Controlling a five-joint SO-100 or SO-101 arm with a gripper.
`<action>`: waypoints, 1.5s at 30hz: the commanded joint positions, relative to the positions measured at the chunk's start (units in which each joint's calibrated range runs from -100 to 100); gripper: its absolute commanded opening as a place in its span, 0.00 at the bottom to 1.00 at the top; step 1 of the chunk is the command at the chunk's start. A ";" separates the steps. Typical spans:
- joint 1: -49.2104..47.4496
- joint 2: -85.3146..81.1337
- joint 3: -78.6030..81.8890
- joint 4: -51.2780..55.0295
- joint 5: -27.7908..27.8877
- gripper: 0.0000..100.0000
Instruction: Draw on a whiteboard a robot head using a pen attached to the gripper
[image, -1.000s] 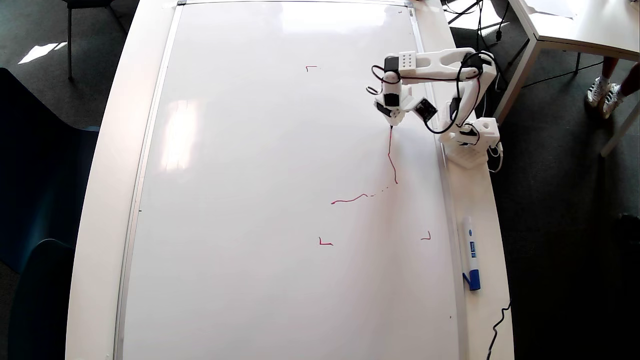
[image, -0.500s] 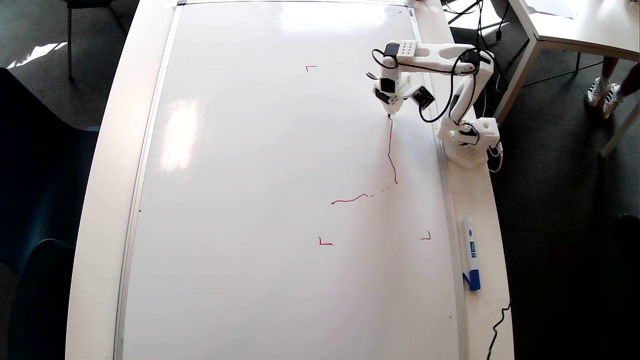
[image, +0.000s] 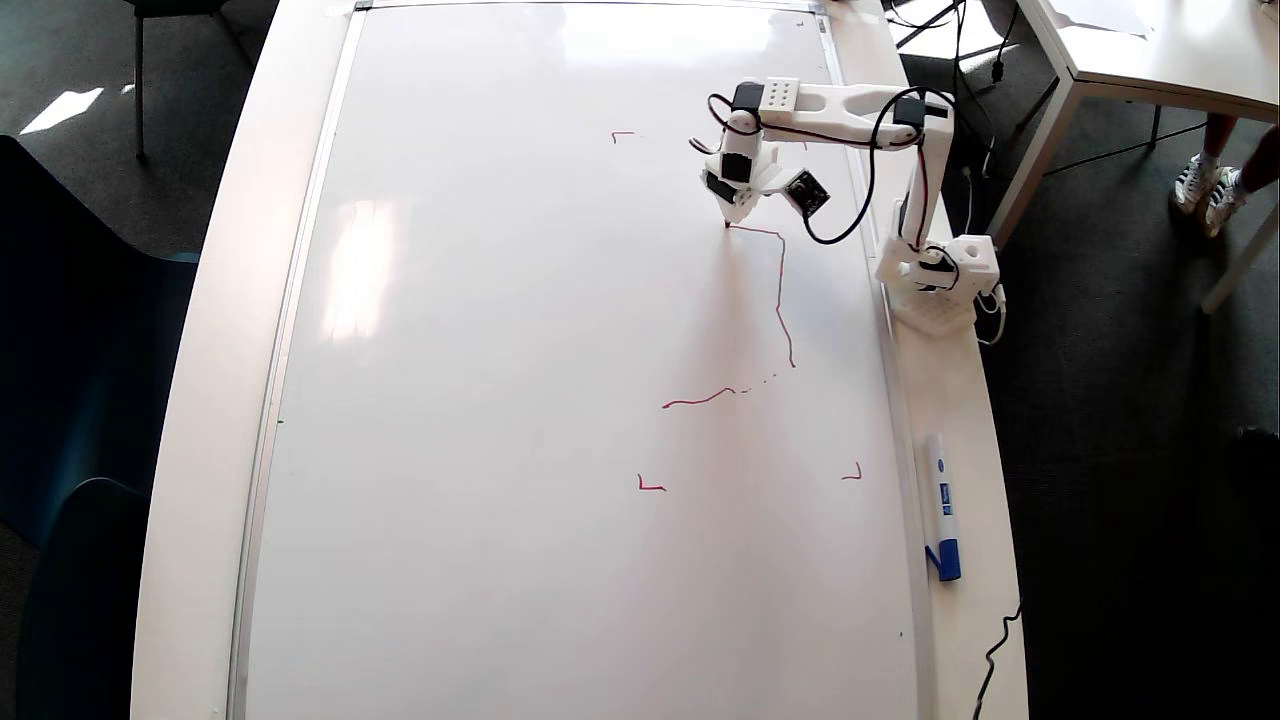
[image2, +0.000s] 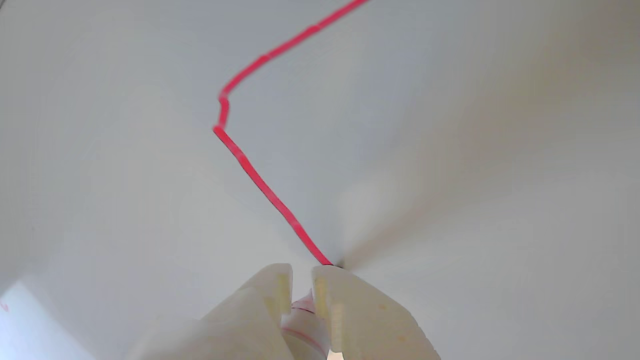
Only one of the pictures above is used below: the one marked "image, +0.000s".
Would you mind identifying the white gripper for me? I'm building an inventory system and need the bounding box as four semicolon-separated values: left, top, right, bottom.
704;128;783;226

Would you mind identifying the large white whiteboard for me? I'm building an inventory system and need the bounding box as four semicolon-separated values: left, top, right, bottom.
228;0;936;720

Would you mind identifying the blue capped whiteboard marker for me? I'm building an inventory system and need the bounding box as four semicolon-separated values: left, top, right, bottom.
922;432;964;584

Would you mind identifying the white side table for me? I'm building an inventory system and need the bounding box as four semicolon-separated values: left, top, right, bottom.
985;0;1280;316

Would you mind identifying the white striped sneaker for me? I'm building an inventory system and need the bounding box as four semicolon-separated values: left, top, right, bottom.
1172;153;1217;215
1203;166;1248;239

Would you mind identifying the metal legged chair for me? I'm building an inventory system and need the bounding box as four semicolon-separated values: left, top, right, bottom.
125;0;253;163

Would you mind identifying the large dark teal chair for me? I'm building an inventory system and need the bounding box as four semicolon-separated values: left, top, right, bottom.
0;133;201;549

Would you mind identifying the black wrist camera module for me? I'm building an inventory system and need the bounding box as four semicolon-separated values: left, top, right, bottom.
785;169;832;220

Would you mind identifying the black camera cable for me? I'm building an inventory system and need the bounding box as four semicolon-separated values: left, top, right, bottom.
800;88;958;247

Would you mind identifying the black floor cable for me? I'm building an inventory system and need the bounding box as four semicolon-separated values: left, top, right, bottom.
885;0;1013;91

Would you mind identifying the white base cable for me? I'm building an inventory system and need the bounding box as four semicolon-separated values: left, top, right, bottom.
975;283;1007;347

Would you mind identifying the thin black cable under table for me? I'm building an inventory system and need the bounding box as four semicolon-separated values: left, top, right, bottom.
1043;122;1211;178

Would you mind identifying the black cable at table edge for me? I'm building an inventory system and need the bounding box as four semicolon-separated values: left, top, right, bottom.
972;598;1023;720

